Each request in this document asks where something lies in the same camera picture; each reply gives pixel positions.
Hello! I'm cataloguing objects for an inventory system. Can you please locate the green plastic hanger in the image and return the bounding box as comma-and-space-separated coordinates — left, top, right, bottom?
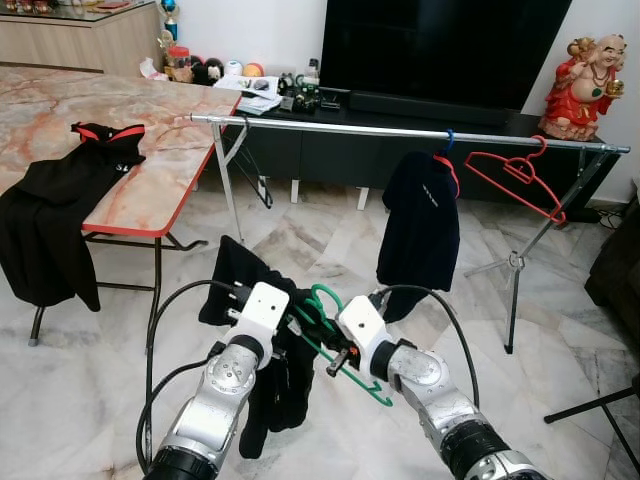
288, 283, 395, 409

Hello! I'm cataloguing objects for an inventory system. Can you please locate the plain black shirt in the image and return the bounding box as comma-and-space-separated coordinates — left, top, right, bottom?
197, 234, 323, 462

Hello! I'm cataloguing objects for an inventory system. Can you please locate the red plastic hanger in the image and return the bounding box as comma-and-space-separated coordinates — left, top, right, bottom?
463, 134, 568, 226

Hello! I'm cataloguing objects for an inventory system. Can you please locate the navy shirt with red collar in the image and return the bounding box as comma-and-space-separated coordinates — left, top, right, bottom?
376, 149, 463, 324

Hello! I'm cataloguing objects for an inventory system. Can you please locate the black TV cabinet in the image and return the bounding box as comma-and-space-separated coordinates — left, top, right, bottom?
236, 95, 629, 213

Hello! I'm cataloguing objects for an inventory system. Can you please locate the metal clothes rack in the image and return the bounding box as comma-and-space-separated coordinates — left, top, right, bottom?
189, 112, 634, 355

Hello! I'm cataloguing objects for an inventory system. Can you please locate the black metal stand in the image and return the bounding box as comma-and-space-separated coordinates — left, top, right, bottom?
544, 373, 640, 473

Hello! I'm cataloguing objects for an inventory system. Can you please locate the black soundbar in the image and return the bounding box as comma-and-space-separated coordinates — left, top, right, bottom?
346, 91, 503, 127

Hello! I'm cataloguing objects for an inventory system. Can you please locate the black desk gadget cluster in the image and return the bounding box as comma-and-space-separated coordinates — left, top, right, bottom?
278, 72, 323, 113

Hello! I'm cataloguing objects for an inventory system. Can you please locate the stack of white papers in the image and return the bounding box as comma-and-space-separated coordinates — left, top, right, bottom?
213, 72, 285, 117

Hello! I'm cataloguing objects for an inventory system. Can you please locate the dark brown sofa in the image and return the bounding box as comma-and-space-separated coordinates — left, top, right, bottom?
584, 205, 640, 339

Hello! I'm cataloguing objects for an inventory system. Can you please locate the black shirt with red collar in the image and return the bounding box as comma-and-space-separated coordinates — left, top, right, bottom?
0, 121, 148, 312

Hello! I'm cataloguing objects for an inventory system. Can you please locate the black flat television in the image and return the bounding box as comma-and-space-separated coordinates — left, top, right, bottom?
320, 0, 574, 112

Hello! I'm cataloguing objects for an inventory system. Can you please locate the marble table with red edge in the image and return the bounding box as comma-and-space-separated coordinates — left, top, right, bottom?
0, 65, 244, 347

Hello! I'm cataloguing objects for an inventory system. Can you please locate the jar with red lid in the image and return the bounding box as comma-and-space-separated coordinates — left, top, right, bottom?
164, 44, 195, 84

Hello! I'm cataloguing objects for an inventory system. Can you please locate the pink tissue pack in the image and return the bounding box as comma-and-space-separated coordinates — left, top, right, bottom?
138, 57, 169, 81

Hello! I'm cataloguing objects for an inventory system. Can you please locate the red laughing Buddha statue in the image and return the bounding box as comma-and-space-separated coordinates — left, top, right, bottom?
537, 33, 627, 143

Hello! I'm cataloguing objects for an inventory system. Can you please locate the blue gold trophy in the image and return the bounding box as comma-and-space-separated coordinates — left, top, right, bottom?
157, 0, 182, 53

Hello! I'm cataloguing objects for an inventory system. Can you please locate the light wooden sideboard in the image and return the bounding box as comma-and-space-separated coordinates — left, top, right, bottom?
0, 0, 167, 77

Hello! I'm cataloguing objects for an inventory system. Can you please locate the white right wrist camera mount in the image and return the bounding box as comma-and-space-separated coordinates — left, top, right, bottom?
335, 293, 393, 379

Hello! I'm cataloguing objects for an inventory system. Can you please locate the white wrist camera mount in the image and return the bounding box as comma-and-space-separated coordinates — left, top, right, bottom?
335, 293, 393, 379
228, 281, 292, 354

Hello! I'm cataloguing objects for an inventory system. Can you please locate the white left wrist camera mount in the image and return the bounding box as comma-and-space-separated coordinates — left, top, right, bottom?
228, 281, 292, 354

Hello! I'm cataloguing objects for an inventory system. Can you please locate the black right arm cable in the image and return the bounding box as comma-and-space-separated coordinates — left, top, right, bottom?
372, 284, 482, 410

